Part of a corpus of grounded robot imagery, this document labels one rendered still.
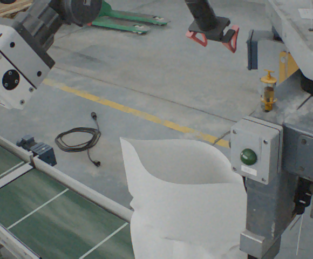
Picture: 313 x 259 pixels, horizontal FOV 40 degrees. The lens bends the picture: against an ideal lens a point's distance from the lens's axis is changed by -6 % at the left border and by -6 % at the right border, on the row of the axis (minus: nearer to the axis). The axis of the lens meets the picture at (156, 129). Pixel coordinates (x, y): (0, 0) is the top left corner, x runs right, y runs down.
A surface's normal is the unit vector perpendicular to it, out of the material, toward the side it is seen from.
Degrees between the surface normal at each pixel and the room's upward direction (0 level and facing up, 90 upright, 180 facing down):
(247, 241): 90
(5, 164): 0
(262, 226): 90
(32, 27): 56
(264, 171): 90
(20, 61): 90
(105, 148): 0
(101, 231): 0
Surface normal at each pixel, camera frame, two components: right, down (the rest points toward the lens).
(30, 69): 0.75, 0.27
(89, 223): -0.10, -0.86
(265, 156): -0.66, 0.43
